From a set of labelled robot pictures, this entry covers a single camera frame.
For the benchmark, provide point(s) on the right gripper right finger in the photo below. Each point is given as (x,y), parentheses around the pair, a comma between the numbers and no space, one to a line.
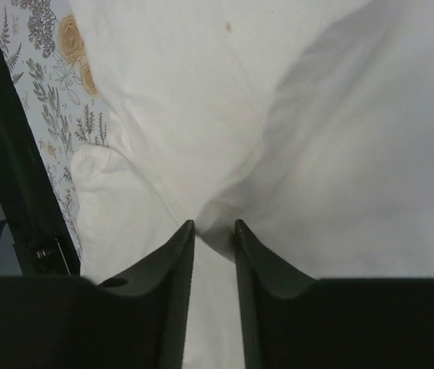
(291,320)

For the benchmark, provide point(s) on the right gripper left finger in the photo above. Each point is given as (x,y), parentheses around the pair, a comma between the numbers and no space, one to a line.
(135,319)

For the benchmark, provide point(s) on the white t shirt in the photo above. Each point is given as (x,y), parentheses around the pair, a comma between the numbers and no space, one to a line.
(312,121)

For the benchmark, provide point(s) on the floral patterned table mat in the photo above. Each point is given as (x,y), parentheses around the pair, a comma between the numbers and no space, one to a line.
(46,59)

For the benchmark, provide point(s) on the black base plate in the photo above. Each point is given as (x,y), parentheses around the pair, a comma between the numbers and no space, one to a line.
(42,243)

